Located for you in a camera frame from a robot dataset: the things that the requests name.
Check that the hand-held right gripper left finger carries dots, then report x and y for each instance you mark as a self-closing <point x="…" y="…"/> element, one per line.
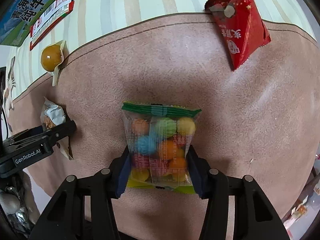
<point x="123" y="171"/>

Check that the cardboard box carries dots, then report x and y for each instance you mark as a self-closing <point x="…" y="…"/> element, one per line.
<point x="22" y="12"/>

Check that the clear bag of colourful candy balls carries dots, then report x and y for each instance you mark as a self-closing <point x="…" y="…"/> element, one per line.
<point x="160" y="145"/>

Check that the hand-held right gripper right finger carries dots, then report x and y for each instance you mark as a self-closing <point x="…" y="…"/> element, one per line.
<point x="194" y="171"/>

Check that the grey crumpled plastic bag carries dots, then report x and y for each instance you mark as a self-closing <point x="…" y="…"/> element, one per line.
<point x="12" y="202"/>

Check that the cat print striped blanket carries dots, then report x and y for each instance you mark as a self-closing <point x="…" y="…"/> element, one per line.
<point x="225" y="120"/>

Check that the red snack packet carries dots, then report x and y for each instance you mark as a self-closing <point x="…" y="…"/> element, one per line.
<point x="240" y="30"/>

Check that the grey white snack packet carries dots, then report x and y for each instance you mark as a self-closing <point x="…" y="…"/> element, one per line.
<point x="53" y="115"/>

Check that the red white flat packet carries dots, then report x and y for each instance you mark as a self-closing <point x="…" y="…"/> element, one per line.
<point x="51" y="17"/>

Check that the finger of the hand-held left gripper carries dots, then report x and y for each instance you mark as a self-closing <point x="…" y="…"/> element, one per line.
<point x="62" y="130"/>
<point x="30" y="133"/>

